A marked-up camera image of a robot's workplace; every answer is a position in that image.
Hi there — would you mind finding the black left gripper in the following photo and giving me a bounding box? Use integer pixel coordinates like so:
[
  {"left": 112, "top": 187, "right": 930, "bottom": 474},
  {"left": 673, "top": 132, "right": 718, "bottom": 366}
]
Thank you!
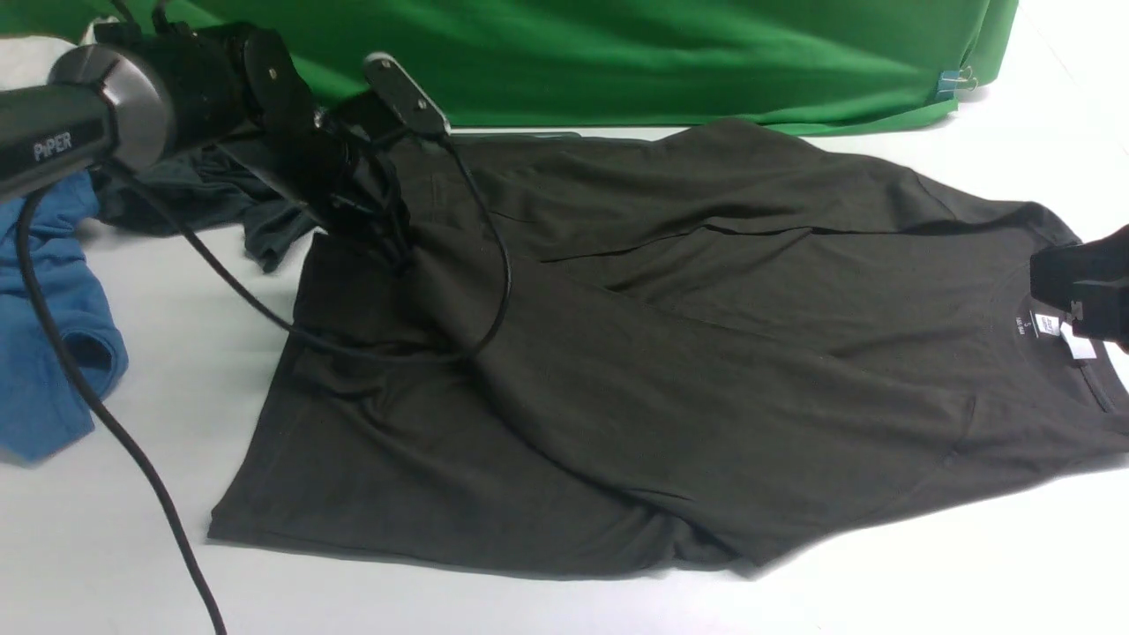
[{"left": 265, "top": 92, "right": 412, "bottom": 270}]

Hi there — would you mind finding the gray long-sleeved shirt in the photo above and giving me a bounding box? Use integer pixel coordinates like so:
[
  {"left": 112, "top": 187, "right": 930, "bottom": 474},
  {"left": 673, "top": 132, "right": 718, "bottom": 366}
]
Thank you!
[{"left": 208, "top": 120, "right": 1126, "bottom": 576}]

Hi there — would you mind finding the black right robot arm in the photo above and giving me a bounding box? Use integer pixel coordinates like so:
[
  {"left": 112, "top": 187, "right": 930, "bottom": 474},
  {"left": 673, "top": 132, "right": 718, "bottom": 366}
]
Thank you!
[{"left": 1029, "top": 226, "right": 1128, "bottom": 351}]

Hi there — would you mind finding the blue t-shirt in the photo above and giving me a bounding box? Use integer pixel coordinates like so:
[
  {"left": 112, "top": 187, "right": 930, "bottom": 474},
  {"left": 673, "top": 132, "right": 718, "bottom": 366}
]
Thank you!
[{"left": 1, "top": 172, "right": 129, "bottom": 466}]

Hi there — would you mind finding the dark teal crumpled garment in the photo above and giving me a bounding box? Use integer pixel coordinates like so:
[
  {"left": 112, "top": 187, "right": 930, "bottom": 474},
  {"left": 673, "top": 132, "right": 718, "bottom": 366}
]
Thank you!
[{"left": 91, "top": 147, "right": 316, "bottom": 273}]

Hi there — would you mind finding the white crumpled garment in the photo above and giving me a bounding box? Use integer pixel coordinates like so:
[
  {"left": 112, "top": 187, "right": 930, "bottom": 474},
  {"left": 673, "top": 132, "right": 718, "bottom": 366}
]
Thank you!
[{"left": 1, "top": 19, "right": 98, "bottom": 92}]

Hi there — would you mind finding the green backdrop cloth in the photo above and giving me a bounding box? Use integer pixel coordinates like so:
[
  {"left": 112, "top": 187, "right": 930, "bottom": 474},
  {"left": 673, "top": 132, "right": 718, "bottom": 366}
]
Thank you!
[{"left": 0, "top": 0, "right": 1021, "bottom": 138}]

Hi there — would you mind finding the blue binder clip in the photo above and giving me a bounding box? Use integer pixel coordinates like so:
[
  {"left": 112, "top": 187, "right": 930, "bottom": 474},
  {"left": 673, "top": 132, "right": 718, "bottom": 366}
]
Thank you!
[{"left": 934, "top": 67, "right": 979, "bottom": 101}]

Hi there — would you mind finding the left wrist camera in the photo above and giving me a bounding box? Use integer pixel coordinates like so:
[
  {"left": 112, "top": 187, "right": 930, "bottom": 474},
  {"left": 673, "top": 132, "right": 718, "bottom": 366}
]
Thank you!
[{"left": 364, "top": 51, "right": 452, "bottom": 139}]

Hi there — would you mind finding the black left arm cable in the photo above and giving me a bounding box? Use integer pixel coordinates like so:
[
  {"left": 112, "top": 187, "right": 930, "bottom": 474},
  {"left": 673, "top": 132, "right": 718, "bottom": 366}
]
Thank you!
[{"left": 15, "top": 132, "right": 513, "bottom": 635}]

